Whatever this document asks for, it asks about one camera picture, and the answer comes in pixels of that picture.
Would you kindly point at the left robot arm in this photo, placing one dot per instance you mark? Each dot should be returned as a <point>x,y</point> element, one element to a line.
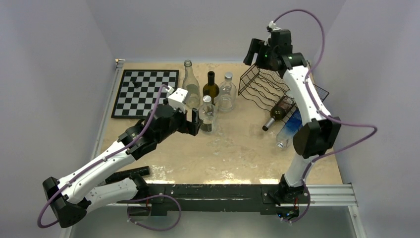
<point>72,197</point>

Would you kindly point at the small clear bottle silver cap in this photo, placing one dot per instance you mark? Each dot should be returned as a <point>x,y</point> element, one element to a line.
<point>208,114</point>

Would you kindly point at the black microphone silver head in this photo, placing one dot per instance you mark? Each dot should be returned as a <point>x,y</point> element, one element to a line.
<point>118,176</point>

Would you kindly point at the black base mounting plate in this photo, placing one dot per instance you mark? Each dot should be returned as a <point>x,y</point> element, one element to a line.
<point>266,199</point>

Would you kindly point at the black white chessboard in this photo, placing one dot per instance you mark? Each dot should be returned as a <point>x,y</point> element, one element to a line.
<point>134,103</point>

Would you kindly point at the round clear bottle silver cap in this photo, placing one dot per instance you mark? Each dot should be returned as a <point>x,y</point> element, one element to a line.
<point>227,94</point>

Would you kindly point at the tall clear glass bottle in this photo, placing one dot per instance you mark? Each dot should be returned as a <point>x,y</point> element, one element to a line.
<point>190,83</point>

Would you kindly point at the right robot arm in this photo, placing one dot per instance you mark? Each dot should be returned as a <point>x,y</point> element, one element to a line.
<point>319,130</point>

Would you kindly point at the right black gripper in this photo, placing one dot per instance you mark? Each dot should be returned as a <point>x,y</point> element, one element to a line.
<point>255,44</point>

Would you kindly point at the blue square glass bottle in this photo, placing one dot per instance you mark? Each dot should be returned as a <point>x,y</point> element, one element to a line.
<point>285,136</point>

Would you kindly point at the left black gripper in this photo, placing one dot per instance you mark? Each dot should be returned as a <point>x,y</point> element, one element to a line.
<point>190,127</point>

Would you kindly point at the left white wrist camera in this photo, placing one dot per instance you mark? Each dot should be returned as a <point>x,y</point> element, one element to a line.
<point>177,98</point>

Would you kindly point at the black chess pawn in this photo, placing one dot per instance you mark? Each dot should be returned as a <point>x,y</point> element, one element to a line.
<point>136,84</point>

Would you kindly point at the dark green labelled wine bottle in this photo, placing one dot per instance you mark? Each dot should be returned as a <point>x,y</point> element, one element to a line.
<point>279,111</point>

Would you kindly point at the black wire wine rack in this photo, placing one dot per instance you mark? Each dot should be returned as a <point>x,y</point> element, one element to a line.
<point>259,90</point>

